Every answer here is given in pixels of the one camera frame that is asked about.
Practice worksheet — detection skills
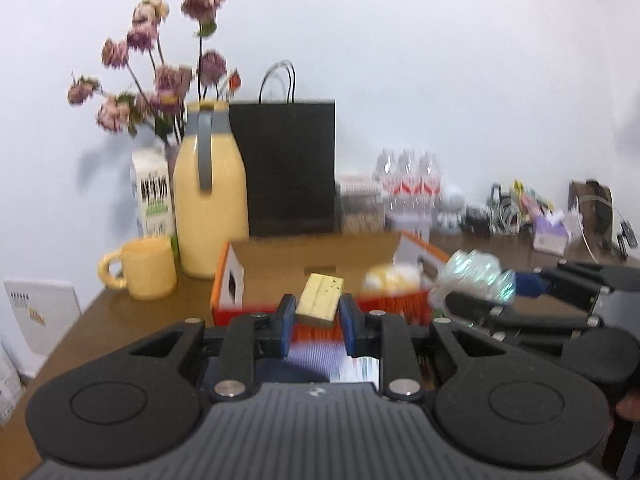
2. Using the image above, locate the clear jar of seeds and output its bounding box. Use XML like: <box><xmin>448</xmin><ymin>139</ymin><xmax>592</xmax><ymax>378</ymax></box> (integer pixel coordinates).
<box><xmin>337</xmin><ymin>192</ymin><xmax>386</xmax><ymax>234</ymax></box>

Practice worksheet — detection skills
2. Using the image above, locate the yellow thermos jug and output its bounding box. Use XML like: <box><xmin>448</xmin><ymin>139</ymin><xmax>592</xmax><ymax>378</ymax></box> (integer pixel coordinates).
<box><xmin>173</xmin><ymin>101</ymin><xmax>250</xmax><ymax>279</ymax></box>

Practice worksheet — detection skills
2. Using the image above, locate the brown bag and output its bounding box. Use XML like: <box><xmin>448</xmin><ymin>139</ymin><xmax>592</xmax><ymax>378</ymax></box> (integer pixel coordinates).
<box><xmin>569</xmin><ymin>180</ymin><xmax>615</xmax><ymax>248</ymax></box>

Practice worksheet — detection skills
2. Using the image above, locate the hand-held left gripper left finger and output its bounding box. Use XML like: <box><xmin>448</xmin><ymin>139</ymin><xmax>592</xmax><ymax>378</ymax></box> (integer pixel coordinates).
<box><xmin>129</xmin><ymin>294</ymin><xmax>298</xmax><ymax>402</ymax></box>

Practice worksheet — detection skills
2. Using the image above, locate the clear plastic wrap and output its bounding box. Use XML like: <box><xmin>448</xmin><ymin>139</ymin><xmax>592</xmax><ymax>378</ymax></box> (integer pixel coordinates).
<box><xmin>429</xmin><ymin>250</ymin><xmax>517</xmax><ymax>311</ymax></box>

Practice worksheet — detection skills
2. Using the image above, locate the glass vase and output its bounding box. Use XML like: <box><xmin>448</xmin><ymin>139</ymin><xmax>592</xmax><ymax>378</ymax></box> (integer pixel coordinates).
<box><xmin>164</xmin><ymin>142</ymin><xmax>184</xmax><ymax>181</ymax></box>

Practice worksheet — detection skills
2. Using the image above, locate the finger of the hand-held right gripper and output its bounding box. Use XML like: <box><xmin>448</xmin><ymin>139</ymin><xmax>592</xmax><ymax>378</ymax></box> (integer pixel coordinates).
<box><xmin>444</xmin><ymin>291</ymin><xmax>603</xmax><ymax>356</ymax></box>
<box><xmin>515</xmin><ymin>259</ymin><xmax>640</xmax><ymax>319</ymax></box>

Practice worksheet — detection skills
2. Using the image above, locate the flat white box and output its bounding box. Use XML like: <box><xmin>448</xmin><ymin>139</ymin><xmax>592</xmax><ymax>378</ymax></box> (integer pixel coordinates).
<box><xmin>336</xmin><ymin>175</ymin><xmax>381</xmax><ymax>196</ymax></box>

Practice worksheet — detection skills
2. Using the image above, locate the white tin box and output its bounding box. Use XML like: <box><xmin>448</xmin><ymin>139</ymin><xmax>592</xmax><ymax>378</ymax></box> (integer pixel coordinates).
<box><xmin>385</xmin><ymin>209</ymin><xmax>432</xmax><ymax>241</ymax></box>

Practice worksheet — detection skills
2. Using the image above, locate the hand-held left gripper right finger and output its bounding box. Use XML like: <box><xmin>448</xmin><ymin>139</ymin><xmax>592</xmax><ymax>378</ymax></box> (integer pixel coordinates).
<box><xmin>337</xmin><ymin>294</ymin><xmax>507</xmax><ymax>403</ymax></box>

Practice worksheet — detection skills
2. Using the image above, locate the white milk carton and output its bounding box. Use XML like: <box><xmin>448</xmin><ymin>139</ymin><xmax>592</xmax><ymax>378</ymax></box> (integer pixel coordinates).
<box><xmin>131</xmin><ymin>147</ymin><xmax>180</xmax><ymax>256</ymax></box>

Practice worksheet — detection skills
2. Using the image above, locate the purple tissue pack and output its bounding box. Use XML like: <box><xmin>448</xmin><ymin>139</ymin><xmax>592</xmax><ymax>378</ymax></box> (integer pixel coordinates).
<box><xmin>532</xmin><ymin>210</ymin><xmax>571</xmax><ymax>254</ymax></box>

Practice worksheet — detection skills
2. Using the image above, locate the yellow sponge block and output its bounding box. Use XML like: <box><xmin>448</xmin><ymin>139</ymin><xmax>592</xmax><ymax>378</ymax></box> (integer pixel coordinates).
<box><xmin>295</xmin><ymin>273</ymin><xmax>346</xmax><ymax>330</ymax></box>

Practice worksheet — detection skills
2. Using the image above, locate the yellow mug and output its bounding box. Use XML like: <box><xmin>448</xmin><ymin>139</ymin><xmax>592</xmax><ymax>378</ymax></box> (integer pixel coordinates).
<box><xmin>97</xmin><ymin>237</ymin><xmax>178</xmax><ymax>302</ymax></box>

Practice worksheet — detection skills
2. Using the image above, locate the colourful snack packet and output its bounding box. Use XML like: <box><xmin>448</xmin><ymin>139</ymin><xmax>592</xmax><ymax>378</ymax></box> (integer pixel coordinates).
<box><xmin>512</xmin><ymin>180</ymin><xmax>553</xmax><ymax>213</ymax></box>

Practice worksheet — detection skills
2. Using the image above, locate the white printed board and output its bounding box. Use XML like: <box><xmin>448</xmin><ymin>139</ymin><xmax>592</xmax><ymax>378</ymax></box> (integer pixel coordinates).
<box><xmin>4</xmin><ymin>280</ymin><xmax>82</xmax><ymax>356</ymax></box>

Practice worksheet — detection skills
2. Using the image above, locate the white paper box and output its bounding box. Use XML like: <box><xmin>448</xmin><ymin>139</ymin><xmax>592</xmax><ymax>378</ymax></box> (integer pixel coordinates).
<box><xmin>0</xmin><ymin>342</ymin><xmax>23</xmax><ymax>426</ymax></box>

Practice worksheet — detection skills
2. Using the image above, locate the orange cardboard box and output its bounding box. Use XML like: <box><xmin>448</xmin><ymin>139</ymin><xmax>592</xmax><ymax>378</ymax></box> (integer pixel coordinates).
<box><xmin>210</xmin><ymin>231</ymin><xmax>451</xmax><ymax>328</ymax></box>

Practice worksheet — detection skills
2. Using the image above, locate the dried rose bouquet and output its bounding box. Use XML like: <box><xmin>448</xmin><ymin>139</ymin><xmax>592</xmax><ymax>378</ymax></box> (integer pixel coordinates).
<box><xmin>67</xmin><ymin>0</ymin><xmax>243</xmax><ymax>147</ymax></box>

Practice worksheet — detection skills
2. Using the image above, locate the tangle of white cables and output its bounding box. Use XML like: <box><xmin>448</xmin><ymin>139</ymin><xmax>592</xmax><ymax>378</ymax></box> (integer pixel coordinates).
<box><xmin>492</xmin><ymin>195</ymin><xmax>531</xmax><ymax>235</ymax></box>

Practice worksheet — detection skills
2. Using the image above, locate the yellow plush toy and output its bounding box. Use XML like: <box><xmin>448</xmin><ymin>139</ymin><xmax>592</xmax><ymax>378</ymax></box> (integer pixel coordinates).
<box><xmin>362</xmin><ymin>263</ymin><xmax>422</xmax><ymax>297</ymax></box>

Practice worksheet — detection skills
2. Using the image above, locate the black paper bag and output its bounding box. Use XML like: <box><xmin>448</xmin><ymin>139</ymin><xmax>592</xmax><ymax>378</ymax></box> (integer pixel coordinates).
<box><xmin>228</xmin><ymin>60</ymin><xmax>337</xmax><ymax>237</ymax></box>

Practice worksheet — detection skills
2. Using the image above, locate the white robot figurine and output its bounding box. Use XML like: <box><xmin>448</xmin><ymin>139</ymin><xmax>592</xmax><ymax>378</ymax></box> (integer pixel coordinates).
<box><xmin>436</xmin><ymin>187</ymin><xmax>468</xmax><ymax>235</ymax></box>

